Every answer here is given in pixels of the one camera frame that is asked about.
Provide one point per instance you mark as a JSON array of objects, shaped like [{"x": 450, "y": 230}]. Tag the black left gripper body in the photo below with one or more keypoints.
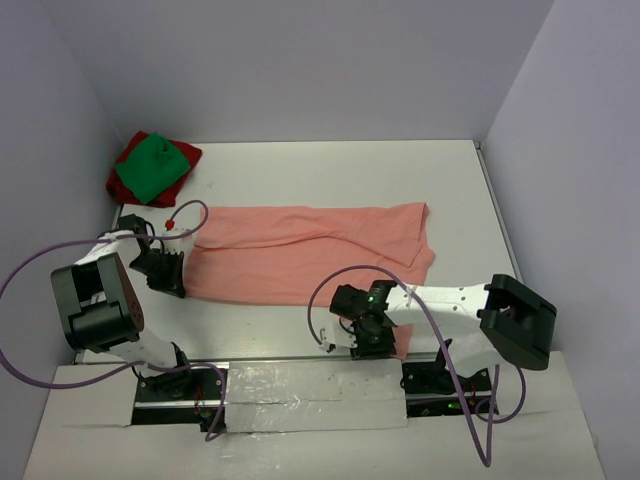
[{"x": 161, "y": 269}]

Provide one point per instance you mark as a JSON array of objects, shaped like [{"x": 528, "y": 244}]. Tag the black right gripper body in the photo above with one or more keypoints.
[{"x": 371, "y": 343}]

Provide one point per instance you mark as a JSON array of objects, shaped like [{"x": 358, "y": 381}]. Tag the pink t-shirt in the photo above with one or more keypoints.
[{"x": 298, "y": 255}]

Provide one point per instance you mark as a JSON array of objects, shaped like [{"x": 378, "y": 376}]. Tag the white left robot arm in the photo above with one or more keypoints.
[{"x": 99, "y": 308}]

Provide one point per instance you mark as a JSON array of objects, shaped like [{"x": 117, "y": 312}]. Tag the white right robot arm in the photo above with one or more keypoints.
[{"x": 482, "y": 325}]

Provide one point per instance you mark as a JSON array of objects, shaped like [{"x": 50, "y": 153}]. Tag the red folded t-shirt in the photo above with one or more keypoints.
[{"x": 122, "y": 195}]

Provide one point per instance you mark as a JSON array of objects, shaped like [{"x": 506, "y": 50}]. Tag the green folded t-shirt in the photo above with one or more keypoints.
[{"x": 153, "y": 166}]

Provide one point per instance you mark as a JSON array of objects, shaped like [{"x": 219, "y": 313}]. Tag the silver tape patch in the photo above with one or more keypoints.
[{"x": 317, "y": 395}]

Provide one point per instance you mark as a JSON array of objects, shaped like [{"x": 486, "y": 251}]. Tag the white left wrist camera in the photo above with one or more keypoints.
[{"x": 177, "y": 238}]

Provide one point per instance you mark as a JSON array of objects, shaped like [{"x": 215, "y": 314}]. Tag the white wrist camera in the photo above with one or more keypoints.
[
  {"x": 177, "y": 238},
  {"x": 334, "y": 337}
]

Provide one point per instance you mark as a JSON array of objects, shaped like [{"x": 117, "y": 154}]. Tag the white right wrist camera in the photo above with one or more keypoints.
[{"x": 334, "y": 337}]

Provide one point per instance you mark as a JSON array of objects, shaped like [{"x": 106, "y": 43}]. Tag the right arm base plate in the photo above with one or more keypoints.
[{"x": 430, "y": 392}]

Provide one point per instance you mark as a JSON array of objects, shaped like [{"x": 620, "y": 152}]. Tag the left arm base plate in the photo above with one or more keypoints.
[{"x": 187, "y": 398}]

